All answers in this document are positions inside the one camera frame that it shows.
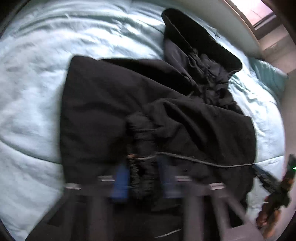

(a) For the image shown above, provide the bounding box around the light blue comforter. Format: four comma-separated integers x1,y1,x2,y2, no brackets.
0,0,287,241

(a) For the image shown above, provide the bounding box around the dark framed window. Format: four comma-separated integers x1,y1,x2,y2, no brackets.
225,0,287,40

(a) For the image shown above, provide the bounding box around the light blue pillow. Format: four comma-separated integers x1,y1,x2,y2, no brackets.
248,57,289,98

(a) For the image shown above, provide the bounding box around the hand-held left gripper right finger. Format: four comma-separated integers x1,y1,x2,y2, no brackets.
159,159,264,241

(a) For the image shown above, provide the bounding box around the person's right hand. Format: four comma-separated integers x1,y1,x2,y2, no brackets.
255,204,281,239

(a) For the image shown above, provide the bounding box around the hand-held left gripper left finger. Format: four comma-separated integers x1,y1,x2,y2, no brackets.
25,160,130,241

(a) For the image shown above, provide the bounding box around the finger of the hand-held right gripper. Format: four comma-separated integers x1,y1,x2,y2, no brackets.
252,164,279,193

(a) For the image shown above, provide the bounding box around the black hooded jacket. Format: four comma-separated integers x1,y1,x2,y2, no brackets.
60,8,258,241

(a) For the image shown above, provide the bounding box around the white window sill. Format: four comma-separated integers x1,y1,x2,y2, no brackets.
206,0,262,56

